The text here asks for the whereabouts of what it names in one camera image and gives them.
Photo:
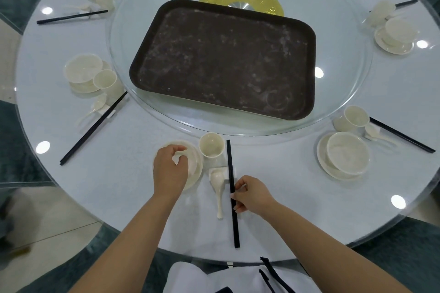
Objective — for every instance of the person's left hand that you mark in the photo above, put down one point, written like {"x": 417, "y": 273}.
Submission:
{"x": 170, "y": 176}

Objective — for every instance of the person's right hand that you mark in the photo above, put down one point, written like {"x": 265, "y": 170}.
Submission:
{"x": 256, "y": 196}

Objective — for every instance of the black tray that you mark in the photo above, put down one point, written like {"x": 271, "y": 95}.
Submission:
{"x": 223, "y": 62}

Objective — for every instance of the person's left forearm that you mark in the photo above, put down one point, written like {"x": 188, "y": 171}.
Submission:
{"x": 127, "y": 248}

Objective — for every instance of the person's right forearm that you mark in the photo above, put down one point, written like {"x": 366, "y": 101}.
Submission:
{"x": 326, "y": 251}

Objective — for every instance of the white round table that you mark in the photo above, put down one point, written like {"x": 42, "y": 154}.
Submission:
{"x": 292, "y": 207}

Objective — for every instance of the person's white shirt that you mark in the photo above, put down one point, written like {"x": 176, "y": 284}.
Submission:
{"x": 233, "y": 280}

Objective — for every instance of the glass lazy susan turntable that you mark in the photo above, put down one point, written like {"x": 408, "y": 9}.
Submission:
{"x": 343, "y": 45}

